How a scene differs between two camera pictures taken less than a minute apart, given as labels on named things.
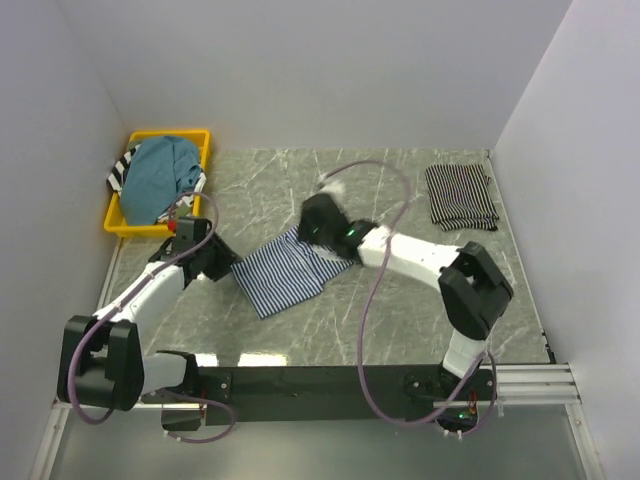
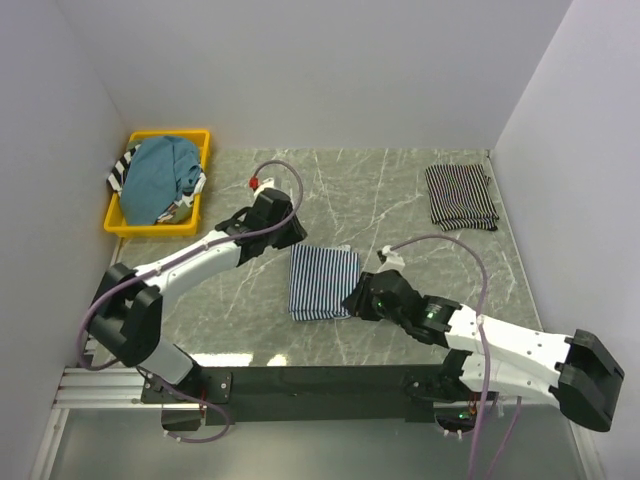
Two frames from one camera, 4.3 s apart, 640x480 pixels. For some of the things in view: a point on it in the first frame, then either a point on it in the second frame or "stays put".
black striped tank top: x=460 y=198 stays put
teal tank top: x=160 y=169 stays put
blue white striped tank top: x=285 y=272 -> x=320 y=277
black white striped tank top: x=119 y=172 stays put
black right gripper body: x=307 y=234 -> x=368 y=307
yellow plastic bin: x=114 y=222 stays put
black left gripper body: x=217 y=258 -> x=285 y=235
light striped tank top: x=184 y=206 stays put
